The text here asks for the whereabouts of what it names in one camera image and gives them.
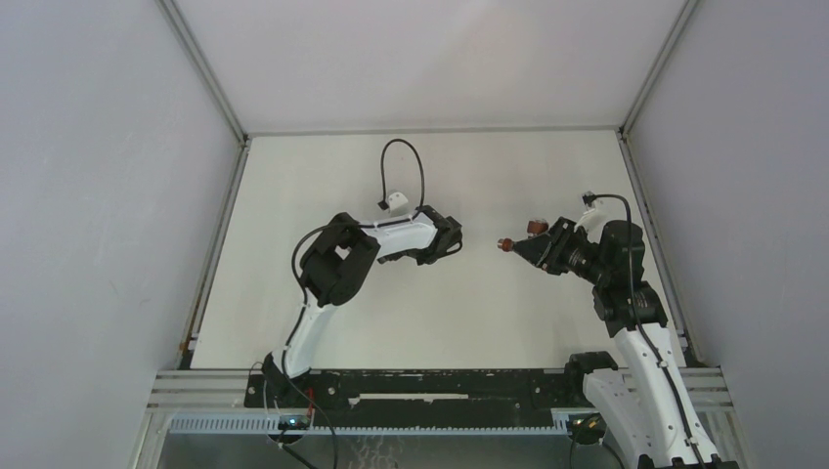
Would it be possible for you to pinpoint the red brown water faucet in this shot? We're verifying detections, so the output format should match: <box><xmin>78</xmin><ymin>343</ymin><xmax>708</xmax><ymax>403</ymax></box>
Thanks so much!
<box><xmin>497</xmin><ymin>219</ymin><xmax>549</xmax><ymax>252</ymax></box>

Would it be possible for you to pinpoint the white slotted cable duct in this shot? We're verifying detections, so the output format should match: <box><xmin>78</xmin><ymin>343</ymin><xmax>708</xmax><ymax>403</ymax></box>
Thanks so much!
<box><xmin>168</xmin><ymin>413</ymin><xmax>570</xmax><ymax>436</ymax></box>

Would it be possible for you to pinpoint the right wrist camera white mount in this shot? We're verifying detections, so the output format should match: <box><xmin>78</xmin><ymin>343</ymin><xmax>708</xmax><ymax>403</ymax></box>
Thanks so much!
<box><xmin>576</xmin><ymin>192</ymin><xmax>609</xmax><ymax>233</ymax></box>

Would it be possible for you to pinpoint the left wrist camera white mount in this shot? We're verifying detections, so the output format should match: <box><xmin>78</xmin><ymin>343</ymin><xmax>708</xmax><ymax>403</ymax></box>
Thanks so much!
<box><xmin>377</xmin><ymin>191</ymin><xmax>410</xmax><ymax>218</ymax></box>

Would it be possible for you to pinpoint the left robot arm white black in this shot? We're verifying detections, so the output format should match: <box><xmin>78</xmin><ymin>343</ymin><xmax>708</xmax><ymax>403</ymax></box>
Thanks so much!
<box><xmin>262</xmin><ymin>205</ymin><xmax>462</xmax><ymax>407</ymax></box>

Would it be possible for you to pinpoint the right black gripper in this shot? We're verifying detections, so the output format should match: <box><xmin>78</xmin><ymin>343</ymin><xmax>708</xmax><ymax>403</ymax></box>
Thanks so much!
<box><xmin>511</xmin><ymin>216</ymin><xmax>611</xmax><ymax>286</ymax></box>

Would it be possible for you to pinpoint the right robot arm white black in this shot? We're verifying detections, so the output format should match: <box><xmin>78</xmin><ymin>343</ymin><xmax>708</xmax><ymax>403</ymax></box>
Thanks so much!
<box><xmin>498</xmin><ymin>218</ymin><xmax>739</xmax><ymax>468</ymax></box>

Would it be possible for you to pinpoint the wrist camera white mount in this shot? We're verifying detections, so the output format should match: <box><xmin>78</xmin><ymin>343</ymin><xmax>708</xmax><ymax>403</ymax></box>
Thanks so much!
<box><xmin>576</xmin><ymin>192</ymin><xmax>609</xmax><ymax>233</ymax></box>
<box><xmin>377</xmin><ymin>191</ymin><xmax>410</xmax><ymax>218</ymax></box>

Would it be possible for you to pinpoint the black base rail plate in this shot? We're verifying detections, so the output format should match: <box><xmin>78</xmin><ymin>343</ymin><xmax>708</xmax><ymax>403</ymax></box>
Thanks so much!
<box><xmin>243</xmin><ymin>368</ymin><xmax>592</xmax><ymax>428</ymax></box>

